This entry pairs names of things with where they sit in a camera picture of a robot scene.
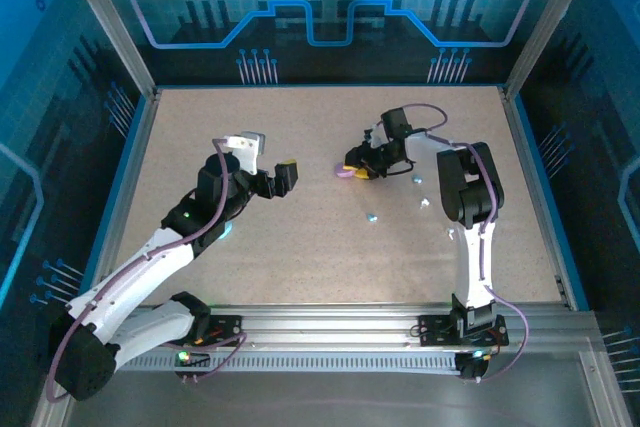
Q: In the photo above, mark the pink earbuds charging case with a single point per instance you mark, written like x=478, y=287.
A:
x=343, y=173

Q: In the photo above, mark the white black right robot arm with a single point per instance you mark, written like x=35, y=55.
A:
x=477, y=267

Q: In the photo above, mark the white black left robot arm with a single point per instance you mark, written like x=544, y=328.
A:
x=125, y=277

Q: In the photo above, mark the black left connector block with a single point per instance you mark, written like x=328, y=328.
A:
x=192, y=362

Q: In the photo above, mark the black connector block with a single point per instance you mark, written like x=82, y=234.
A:
x=192, y=362
x=472, y=367

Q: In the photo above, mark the black right connector block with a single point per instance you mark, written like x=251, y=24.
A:
x=472, y=367

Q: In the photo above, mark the grey metal sheet shelf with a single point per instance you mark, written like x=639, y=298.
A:
x=325, y=402

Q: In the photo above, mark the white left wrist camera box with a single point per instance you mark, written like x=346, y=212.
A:
x=247, y=147

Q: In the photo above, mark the aluminium table side rail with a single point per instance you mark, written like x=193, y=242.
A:
x=537, y=197
x=130, y=172

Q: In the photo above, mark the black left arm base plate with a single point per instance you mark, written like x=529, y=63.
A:
x=225, y=329

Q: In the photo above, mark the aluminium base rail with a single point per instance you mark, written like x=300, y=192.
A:
x=325, y=324

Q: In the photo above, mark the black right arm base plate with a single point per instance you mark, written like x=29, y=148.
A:
x=435, y=332

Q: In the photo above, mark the aluminium frame post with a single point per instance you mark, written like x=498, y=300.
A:
x=550, y=22
x=110, y=27

